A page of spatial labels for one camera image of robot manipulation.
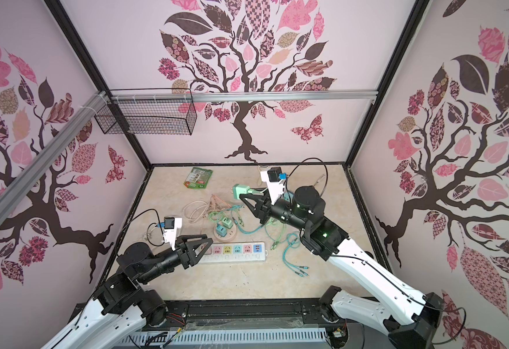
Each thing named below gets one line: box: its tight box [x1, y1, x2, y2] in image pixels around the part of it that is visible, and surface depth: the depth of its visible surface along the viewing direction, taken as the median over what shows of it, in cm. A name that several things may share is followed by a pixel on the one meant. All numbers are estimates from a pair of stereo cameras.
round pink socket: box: [213, 223, 238, 242], surface depth 93 cm
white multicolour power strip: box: [198, 242, 269, 264], surface depth 87 cm
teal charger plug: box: [215, 222, 228, 238], surface depth 89 cm
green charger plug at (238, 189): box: [232, 183, 254, 200], surface depth 60 cm
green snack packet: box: [183, 167, 214, 190], surface depth 116 cm
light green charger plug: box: [221, 216, 234, 230], surface depth 92 cm
